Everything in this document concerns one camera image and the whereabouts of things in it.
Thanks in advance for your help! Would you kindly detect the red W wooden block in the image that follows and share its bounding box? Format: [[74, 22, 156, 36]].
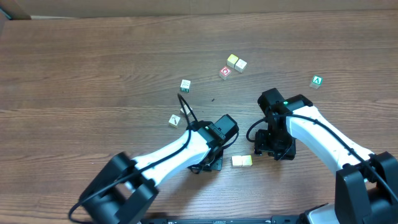
[[231, 156, 243, 167]]

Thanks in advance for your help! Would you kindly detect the yellow wooden block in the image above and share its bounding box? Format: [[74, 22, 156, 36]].
[[241, 155, 252, 167]]

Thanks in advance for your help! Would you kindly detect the blue-sided wooden block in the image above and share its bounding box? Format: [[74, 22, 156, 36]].
[[180, 105, 192, 117]]

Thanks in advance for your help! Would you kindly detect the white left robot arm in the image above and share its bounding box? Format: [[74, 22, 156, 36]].
[[79, 114, 239, 223]]

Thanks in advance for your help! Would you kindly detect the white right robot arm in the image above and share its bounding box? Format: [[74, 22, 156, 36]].
[[254, 88, 397, 223]]

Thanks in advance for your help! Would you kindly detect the green A wooden block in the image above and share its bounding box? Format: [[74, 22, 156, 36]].
[[310, 75, 323, 89]]

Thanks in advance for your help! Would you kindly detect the green-sided wooden block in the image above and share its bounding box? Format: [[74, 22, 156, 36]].
[[180, 80, 191, 93]]

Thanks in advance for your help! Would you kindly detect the yellow-sided wooden block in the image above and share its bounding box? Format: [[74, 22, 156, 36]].
[[234, 58, 248, 73]]

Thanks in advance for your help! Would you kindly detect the red-topped wooden block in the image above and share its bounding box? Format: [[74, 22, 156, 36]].
[[220, 66, 231, 80]]

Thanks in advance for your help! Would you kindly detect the yellow-topped wooden block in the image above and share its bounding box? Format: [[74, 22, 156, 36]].
[[226, 54, 239, 68]]

